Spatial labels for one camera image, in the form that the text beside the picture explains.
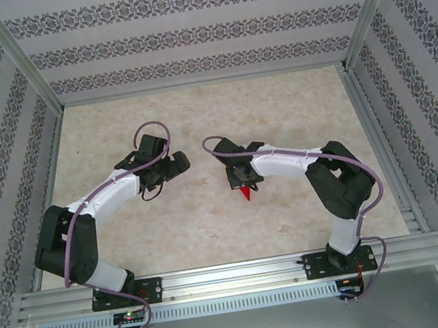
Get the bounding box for aluminium mounting rail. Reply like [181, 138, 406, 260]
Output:
[14, 231, 438, 326]

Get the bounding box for aluminium frame post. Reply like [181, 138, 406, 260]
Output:
[0, 0, 65, 122]
[332, 0, 422, 74]

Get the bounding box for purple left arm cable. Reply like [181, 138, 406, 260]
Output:
[42, 118, 199, 328]

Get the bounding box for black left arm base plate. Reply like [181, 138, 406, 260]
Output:
[91, 275, 166, 313]

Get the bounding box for aluminium frame rail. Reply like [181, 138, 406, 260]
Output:
[6, 107, 89, 292]
[57, 57, 348, 111]
[339, 58, 432, 243]

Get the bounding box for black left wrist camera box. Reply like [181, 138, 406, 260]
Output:
[134, 132, 171, 161]

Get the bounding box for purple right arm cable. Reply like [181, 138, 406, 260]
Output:
[200, 113, 400, 321]

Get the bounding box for slotted grey cable duct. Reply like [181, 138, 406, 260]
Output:
[35, 280, 343, 328]

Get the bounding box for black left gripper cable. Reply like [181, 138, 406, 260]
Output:
[139, 182, 167, 203]

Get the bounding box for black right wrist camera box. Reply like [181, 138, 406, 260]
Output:
[212, 135, 244, 164]

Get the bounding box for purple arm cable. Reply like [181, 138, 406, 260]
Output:
[42, 118, 199, 328]
[200, 113, 400, 321]

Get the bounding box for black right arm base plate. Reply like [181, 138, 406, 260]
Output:
[303, 244, 377, 282]

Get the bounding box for red cloth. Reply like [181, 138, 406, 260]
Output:
[225, 162, 255, 205]

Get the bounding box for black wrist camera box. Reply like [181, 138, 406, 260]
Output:
[212, 135, 244, 164]
[134, 132, 171, 161]

